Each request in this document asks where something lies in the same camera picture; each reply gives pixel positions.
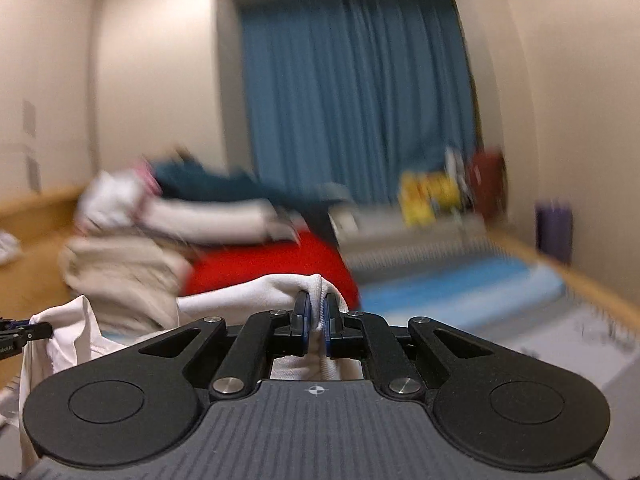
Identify white pink folded garment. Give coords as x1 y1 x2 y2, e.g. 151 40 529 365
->
74 159 160 234

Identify white long-sleeve shirt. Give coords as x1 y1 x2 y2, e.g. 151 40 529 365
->
17 273 362 470

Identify white folded blanket stack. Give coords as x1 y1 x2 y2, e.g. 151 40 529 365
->
137 198 298 246

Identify wooden bed headboard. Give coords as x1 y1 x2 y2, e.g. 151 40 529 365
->
0 185 97 386

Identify light blue folded sheet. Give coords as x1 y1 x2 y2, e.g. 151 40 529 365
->
359 254 565 330

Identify red folded blanket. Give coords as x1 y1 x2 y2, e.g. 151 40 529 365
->
182 230 360 310

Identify white tissue pack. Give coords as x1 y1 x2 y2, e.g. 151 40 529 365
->
0 231 23 266

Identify grey printed bed sheet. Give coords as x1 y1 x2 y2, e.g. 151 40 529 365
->
343 238 639 479

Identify blue curtain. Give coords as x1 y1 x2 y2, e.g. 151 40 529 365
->
242 0 477 203

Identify purple paper bag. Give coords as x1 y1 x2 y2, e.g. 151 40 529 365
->
535 200 574 264

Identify yellow plush toys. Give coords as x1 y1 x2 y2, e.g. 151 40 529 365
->
398 171 461 228

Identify dark teal plush shark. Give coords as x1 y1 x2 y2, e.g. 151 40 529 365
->
151 158 341 248

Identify cream folded quilt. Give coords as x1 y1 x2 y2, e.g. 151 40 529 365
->
60 236 191 338

